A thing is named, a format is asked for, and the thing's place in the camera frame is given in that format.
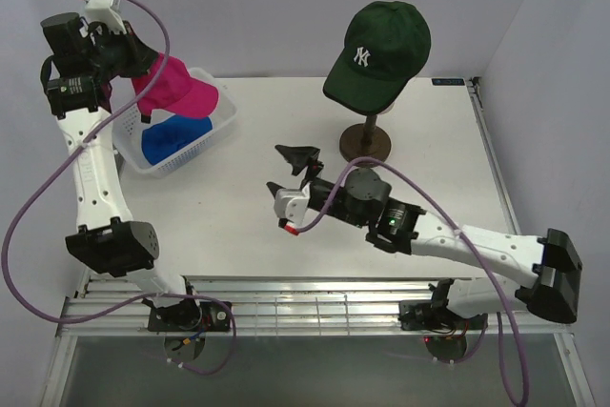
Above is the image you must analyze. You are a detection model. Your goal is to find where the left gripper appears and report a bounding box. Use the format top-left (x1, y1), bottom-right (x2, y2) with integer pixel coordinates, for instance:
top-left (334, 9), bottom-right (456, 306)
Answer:
top-left (89, 20), bottom-right (159, 80)

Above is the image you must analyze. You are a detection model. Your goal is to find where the pink cap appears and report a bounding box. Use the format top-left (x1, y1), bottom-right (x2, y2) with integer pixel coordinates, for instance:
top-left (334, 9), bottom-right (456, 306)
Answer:
top-left (136, 56), bottom-right (219, 124)

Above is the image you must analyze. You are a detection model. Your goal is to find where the dark green NY cap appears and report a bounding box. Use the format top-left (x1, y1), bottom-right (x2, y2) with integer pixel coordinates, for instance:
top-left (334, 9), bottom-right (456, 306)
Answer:
top-left (322, 1), bottom-right (432, 116)

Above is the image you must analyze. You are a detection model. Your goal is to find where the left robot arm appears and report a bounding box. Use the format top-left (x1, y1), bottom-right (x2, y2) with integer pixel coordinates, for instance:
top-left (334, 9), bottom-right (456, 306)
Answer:
top-left (40, 12), bottom-right (202, 331)

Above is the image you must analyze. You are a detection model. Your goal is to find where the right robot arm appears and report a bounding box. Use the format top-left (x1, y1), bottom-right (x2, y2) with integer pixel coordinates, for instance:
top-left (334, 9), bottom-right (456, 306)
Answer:
top-left (267, 145), bottom-right (583, 331)

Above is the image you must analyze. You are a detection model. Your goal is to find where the brown mannequin stand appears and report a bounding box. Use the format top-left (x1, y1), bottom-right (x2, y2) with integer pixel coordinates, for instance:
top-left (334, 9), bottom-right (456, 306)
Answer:
top-left (339, 115), bottom-right (392, 161)

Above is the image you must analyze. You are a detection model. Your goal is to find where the blue cap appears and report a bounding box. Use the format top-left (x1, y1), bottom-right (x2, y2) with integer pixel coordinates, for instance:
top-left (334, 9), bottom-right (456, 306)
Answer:
top-left (141, 114), bottom-right (213, 165)

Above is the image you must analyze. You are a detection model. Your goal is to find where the white plastic basket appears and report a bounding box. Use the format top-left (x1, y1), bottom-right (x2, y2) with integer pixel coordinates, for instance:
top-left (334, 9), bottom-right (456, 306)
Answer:
top-left (112, 68), bottom-right (237, 178)

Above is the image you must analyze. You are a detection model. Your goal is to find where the blue logo sticker right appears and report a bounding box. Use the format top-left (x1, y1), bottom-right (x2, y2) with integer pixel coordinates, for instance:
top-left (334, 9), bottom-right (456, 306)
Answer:
top-left (431, 78), bottom-right (465, 86)

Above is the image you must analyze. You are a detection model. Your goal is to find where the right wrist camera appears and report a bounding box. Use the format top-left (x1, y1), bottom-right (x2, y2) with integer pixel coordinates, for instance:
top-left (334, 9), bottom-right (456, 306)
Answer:
top-left (274, 185), bottom-right (311, 235)

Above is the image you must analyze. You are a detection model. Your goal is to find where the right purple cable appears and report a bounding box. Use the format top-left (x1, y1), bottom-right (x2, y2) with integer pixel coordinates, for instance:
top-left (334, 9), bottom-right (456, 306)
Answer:
top-left (297, 157), bottom-right (530, 407)

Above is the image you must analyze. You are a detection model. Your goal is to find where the purple cable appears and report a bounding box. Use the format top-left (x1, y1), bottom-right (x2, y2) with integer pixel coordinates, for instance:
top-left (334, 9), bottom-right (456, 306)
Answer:
top-left (1, 0), bottom-right (237, 376)
top-left (297, 157), bottom-right (530, 407)

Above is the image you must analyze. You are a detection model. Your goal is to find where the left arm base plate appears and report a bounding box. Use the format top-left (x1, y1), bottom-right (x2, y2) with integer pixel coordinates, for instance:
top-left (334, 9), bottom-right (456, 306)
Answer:
top-left (144, 299), bottom-right (232, 333)

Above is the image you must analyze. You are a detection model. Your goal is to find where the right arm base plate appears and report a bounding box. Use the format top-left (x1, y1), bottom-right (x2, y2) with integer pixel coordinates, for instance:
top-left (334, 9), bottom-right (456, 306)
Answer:
top-left (398, 300), bottom-right (488, 334)

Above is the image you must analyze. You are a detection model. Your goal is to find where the aluminium rail frame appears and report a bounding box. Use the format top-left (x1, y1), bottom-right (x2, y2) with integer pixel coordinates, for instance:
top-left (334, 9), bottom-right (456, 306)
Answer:
top-left (61, 77), bottom-right (595, 406)

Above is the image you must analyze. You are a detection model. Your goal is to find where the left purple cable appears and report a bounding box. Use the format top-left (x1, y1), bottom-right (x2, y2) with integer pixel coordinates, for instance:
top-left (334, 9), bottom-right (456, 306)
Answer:
top-left (1, 0), bottom-right (237, 376)

